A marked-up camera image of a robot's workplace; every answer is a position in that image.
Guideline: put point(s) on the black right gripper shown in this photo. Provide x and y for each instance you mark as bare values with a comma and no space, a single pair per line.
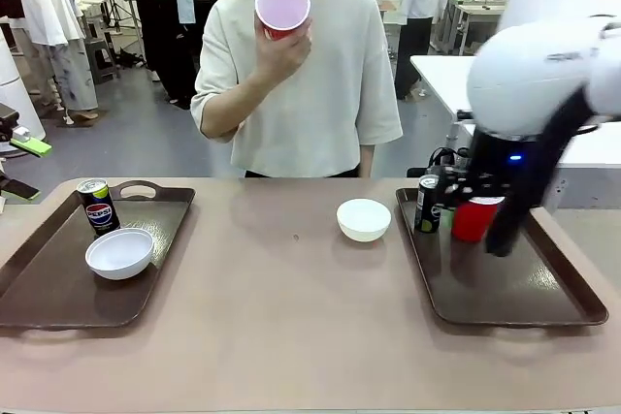
504,162

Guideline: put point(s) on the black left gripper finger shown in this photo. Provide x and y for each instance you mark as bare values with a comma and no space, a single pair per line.
34,146
22,189

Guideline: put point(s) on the red plastic cup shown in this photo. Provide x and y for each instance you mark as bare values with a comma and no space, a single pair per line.
281,11
473,222

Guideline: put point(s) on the black Pepsi can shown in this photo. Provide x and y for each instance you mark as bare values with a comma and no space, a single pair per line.
101,213
427,210

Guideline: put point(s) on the white bowl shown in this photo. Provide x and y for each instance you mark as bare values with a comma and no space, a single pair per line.
364,220
119,256

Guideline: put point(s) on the person's right forearm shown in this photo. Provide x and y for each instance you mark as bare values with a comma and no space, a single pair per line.
233,113

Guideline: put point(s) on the person's right hand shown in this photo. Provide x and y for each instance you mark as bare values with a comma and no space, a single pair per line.
281,60

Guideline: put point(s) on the brown plastic tray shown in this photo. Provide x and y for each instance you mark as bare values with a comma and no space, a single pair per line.
509,288
73,293

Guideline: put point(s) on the grey stool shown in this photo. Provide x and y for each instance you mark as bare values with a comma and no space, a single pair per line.
101,60

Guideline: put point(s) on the white table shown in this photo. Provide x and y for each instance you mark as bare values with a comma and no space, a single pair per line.
446,79

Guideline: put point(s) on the person in cream shirt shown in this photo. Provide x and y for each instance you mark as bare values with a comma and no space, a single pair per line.
160,36

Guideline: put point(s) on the person in beige t-shirt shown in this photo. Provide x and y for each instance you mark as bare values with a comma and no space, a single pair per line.
315,113

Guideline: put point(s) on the person in white coat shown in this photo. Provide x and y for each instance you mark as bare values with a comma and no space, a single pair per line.
422,7

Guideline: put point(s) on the white cylinder pedestal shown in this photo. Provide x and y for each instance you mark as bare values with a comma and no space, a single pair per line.
17,84

